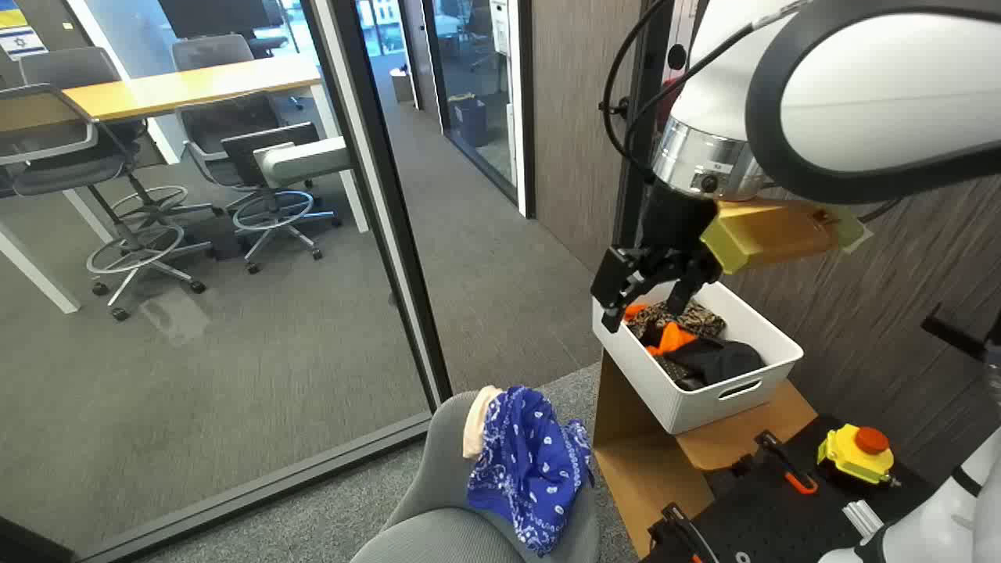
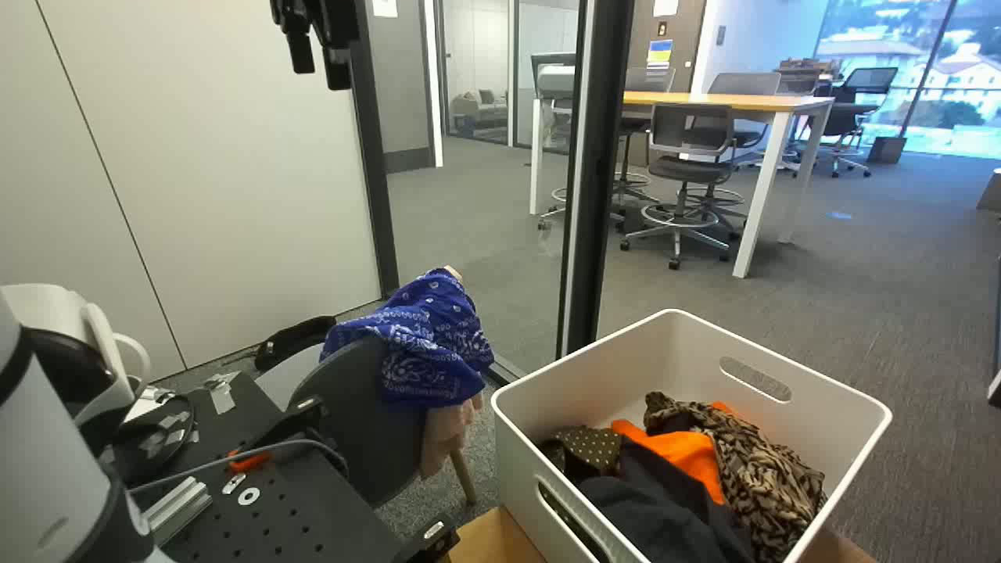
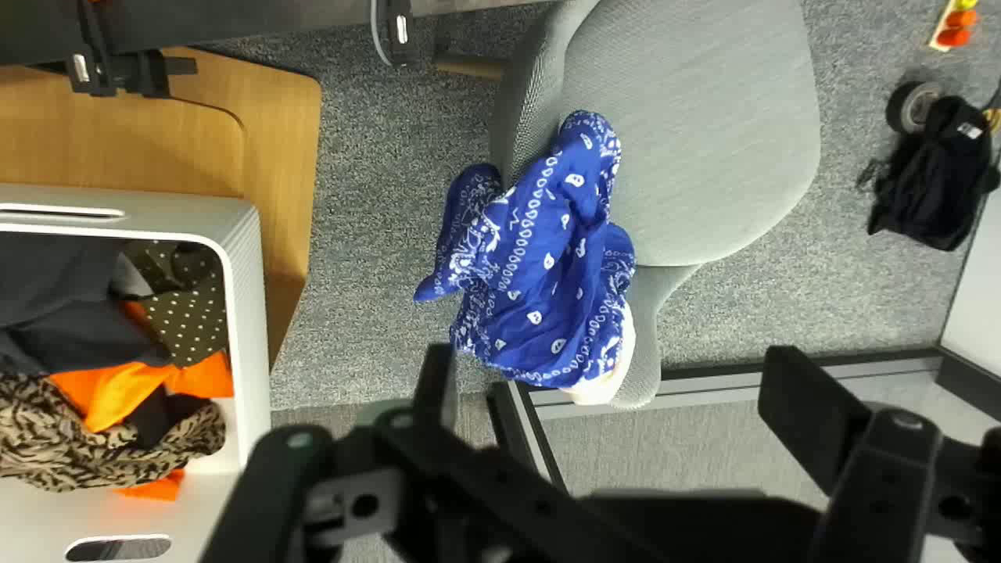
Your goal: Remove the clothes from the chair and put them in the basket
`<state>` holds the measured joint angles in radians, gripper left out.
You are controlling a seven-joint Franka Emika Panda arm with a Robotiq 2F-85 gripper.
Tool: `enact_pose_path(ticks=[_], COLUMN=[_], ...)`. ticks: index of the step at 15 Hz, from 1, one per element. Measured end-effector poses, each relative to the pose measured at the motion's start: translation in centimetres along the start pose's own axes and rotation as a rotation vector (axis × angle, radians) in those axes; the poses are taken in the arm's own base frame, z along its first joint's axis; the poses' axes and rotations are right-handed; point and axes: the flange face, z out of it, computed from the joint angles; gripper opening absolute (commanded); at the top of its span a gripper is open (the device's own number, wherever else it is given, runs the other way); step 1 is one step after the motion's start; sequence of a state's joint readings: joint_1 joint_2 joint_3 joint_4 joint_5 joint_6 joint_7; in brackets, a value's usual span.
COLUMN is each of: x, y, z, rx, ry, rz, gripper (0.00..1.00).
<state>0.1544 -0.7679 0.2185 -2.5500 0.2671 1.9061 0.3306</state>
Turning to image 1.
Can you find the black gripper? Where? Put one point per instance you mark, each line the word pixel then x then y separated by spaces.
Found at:
pixel 678 225

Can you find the blue paisley bandana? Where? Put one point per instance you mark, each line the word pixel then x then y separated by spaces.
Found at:
pixel 534 470

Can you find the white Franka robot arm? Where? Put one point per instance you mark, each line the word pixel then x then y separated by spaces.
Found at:
pixel 888 94

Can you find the white plastic basket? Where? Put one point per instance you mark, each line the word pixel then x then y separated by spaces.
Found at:
pixel 690 402

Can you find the grey chair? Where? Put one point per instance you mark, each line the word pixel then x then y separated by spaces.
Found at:
pixel 428 510

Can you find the dark office chair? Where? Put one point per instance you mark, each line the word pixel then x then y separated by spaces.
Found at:
pixel 224 21

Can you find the black office chair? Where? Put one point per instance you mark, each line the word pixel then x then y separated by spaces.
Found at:
pixel 74 157

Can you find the orange cloth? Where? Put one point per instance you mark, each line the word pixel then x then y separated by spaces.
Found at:
pixel 675 338

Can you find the camouflage cloth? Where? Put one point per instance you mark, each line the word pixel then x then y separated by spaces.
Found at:
pixel 708 321

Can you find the black cloth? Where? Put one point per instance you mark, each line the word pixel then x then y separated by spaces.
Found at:
pixel 722 360

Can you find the silver aluminium profile piece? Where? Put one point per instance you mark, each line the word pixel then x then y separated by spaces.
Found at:
pixel 865 518

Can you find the wooden office desk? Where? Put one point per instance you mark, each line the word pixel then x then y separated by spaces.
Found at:
pixel 178 93

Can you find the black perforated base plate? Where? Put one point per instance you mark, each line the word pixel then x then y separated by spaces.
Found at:
pixel 770 526

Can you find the black glass door frame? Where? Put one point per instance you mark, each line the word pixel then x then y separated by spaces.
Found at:
pixel 370 189

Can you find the black wall bracket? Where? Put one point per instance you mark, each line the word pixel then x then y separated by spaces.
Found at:
pixel 959 334

